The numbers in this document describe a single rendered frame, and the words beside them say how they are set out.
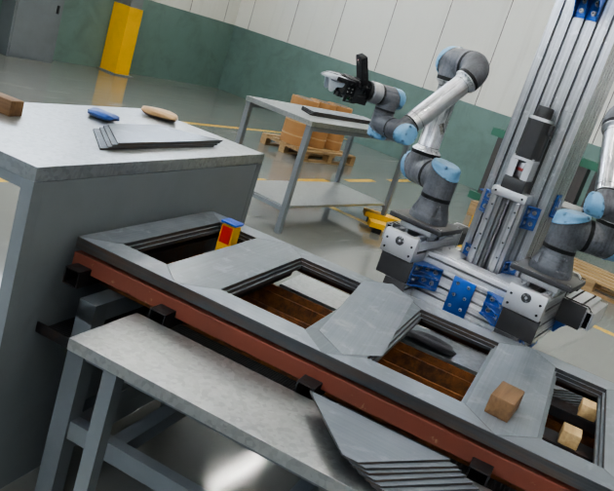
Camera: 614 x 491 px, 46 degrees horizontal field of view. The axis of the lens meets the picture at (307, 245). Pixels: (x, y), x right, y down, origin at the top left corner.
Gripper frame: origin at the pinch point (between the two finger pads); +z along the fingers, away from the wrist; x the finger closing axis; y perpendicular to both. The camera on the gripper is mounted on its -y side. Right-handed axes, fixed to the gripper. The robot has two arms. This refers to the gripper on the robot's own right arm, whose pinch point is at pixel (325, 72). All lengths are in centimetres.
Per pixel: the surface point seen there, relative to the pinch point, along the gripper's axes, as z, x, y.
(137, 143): 55, 5, 40
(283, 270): 12, -37, 58
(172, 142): 38, 17, 41
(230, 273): 37, -48, 55
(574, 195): -626, 339, 123
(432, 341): -42, -60, 68
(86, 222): 74, -24, 56
